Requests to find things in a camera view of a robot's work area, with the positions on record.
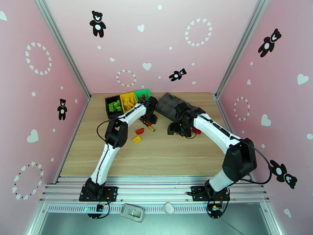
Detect grey foam compartment tray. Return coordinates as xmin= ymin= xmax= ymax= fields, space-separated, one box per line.
xmin=155 ymin=92 xmax=199 ymax=122

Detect aluminium table side rail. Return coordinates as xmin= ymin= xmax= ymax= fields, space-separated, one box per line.
xmin=54 ymin=93 xmax=92 ymax=184
xmin=215 ymin=93 xmax=256 ymax=183

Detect yellow plastic bin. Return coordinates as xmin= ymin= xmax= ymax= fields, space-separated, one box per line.
xmin=120 ymin=92 xmax=139 ymax=114

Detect green plastic bin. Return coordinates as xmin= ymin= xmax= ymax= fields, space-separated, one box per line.
xmin=134 ymin=89 xmax=151 ymax=101

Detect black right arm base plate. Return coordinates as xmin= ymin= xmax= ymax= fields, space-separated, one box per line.
xmin=191 ymin=186 xmax=230 ymax=202

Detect screwdriver with wooden handle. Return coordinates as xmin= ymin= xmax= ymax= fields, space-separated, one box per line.
xmin=139 ymin=119 xmax=157 ymax=133

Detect black plastic bin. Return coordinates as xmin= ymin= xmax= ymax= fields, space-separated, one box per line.
xmin=105 ymin=95 xmax=124 ymax=120

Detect aluminium frame post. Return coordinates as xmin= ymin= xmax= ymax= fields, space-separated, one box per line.
xmin=215 ymin=0 xmax=272 ymax=100
xmin=33 ymin=0 xmax=92 ymax=100

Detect small white rounded object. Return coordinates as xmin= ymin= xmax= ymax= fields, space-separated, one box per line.
xmin=163 ymin=202 xmax=175 ymax=216

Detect clear plastic device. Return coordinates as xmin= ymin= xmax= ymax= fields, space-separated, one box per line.
xmin=120 ymin=203 xmax=146 ymax=223

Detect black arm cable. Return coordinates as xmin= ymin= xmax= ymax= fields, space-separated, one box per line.
xmin=195 ymin=110 xmax=273 ymax=184
xmin=96 ymin=119 xmax=117 ymax=145

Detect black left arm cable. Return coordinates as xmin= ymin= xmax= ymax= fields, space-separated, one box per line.
xmin=96 ymin=119 xmax=117 ymax=145

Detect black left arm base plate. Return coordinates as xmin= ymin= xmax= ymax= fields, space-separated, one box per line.
xmin=79 ymin=185 xmax=119 ymax=202

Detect white slotted cable duct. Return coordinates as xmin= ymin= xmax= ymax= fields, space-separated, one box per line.
xmin=46 ymin=203 xmax=213 ymax=215

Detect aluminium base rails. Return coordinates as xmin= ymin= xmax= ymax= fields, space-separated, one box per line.
xmin=39 ymin=177 xmax=271 ymax=204

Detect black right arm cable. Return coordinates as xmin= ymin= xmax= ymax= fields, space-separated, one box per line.
xmin=195 ymin=110 xmax=273 ymax=184

